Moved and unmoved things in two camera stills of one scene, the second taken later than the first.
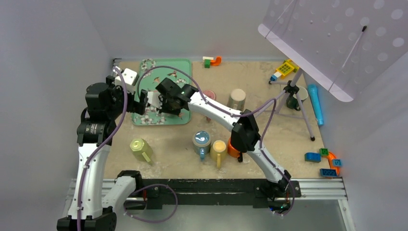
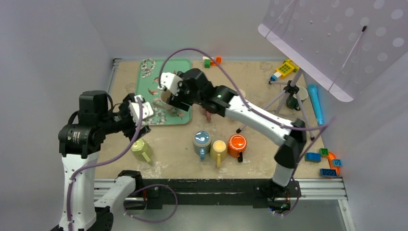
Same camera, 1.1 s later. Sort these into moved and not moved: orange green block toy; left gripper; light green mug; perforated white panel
Moved: left gripper
Not moved: perforated white panel; orange green block toy; light green mug
